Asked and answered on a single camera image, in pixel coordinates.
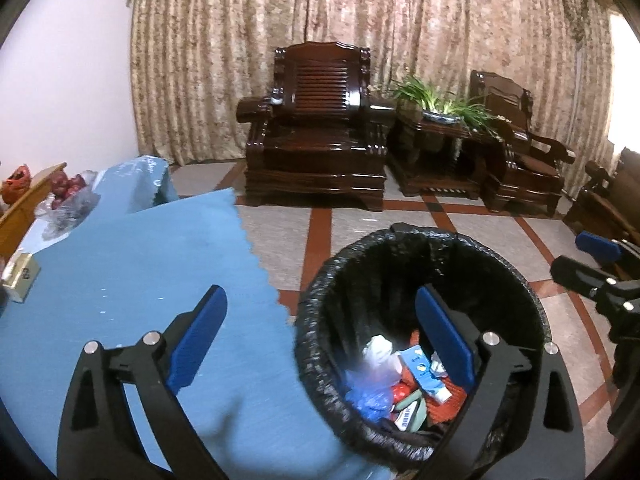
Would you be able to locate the dark wooden cushioned armchair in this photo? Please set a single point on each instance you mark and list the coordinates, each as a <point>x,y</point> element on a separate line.
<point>525,170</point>

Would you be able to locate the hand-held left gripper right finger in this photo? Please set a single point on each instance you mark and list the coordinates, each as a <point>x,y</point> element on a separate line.
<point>445,340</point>

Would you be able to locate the bright window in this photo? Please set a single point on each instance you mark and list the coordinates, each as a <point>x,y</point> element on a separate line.
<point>625,85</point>

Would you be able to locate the glass fruit bowl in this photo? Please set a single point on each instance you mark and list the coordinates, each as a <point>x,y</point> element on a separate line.
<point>70,215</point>

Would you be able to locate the beige patterned curtain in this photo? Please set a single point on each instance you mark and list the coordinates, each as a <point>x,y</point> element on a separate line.
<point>350,10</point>

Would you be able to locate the blue and white box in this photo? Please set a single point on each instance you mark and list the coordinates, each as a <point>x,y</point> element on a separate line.
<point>407,416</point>

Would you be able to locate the small red woven basket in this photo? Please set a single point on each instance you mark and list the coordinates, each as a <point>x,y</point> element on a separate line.
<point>15,185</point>

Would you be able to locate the white tissue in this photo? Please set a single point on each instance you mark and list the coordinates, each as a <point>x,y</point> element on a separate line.
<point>380,352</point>

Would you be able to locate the blue patterned carton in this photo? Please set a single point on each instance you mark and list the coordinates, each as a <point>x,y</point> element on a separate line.
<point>416,365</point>

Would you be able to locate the shiny blue table cover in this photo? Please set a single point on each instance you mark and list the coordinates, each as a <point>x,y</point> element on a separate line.
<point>130,180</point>

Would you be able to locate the red apple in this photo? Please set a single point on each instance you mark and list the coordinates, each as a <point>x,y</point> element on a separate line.
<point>56,202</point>
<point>76,185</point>
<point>59,182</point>

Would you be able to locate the beige tissue box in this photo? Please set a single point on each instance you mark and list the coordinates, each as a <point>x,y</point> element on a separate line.
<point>20,277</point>

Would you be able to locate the shiny red wrapper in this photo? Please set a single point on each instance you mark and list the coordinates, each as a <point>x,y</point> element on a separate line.
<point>402,392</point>

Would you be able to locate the blue scalloped tablecloth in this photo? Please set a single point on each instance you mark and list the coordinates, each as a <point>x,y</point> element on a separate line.
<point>125,270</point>

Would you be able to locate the waste bin with black liner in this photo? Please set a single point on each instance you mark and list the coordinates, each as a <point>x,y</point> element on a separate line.
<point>360,285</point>

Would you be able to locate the blue plastic bag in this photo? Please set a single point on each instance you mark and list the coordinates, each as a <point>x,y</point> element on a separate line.
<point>370,395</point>

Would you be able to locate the dark wooden sofa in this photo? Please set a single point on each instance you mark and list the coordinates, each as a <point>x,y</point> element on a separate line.
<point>605,205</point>

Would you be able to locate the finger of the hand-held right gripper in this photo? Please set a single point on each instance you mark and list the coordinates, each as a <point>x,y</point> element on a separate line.
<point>575,272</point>
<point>597,247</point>

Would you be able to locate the dark wooden slatted armchair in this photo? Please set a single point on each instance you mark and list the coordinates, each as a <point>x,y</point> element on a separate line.
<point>315,150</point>

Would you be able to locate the potted green plant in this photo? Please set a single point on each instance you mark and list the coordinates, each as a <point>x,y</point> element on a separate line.
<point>430,97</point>

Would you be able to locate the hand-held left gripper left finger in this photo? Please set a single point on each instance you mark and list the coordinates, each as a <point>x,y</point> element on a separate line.
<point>197,335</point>

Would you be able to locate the dark wooden side table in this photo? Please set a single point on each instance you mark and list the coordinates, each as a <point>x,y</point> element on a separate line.
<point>435,160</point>

